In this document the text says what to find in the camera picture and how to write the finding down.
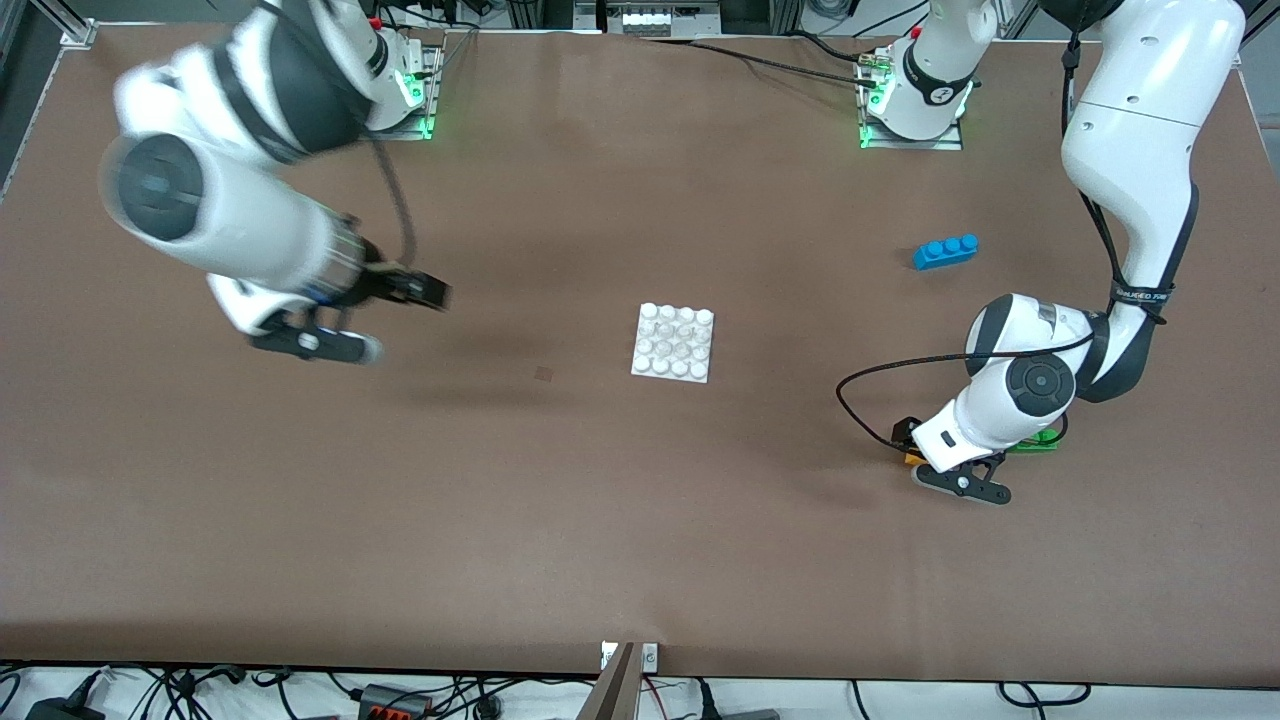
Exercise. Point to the white studded base plate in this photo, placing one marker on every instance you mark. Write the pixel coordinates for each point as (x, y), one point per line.
(673, 343)

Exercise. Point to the blue three-stud toy block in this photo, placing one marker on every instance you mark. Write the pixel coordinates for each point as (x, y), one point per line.
(945, 253)

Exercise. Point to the black power adapter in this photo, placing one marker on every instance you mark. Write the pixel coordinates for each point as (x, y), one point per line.
(60, 710)

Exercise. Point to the green two-stud toy block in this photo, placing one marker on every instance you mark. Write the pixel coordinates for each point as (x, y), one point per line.
(1040, 440)

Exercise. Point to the grey metal profile post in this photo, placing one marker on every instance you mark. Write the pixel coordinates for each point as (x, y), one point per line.
(615, 690)

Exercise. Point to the white bracket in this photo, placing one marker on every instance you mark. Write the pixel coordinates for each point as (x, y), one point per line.
(649, 656)
(608, 655)

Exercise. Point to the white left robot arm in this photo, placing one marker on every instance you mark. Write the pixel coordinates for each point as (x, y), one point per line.
(1130, 150)

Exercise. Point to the black box with orange levers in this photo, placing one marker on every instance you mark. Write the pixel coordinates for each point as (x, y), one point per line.
(395, 702)

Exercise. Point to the white terminal block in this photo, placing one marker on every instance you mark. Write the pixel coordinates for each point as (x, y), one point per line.
(650, 18)

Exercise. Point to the aluminium frame profile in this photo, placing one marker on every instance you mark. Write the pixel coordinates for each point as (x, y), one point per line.
(75, 30)

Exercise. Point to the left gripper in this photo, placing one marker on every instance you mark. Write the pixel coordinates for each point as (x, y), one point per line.
(908, 432)

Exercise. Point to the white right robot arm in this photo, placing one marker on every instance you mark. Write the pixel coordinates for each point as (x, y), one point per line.
(260, 230)

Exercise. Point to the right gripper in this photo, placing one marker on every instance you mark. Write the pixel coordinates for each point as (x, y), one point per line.
(387, 285)

